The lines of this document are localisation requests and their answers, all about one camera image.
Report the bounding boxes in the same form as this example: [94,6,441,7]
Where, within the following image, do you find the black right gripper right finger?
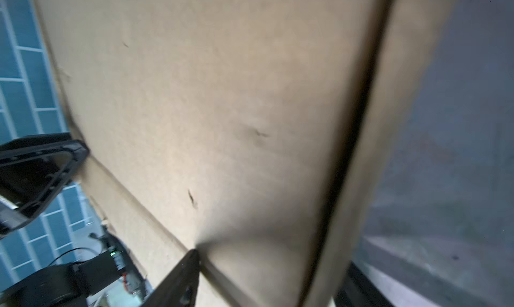
[335,262,393,307]

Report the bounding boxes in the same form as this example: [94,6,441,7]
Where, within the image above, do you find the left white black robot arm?
[1,133,148,306]

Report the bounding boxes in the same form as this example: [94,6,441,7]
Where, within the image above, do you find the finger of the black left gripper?
[1,133,90,238]

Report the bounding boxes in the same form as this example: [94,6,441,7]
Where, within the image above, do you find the brown cardboard box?
[35,0,455,306]

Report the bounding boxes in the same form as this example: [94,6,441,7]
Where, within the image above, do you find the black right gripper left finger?
[142,249,200,307]

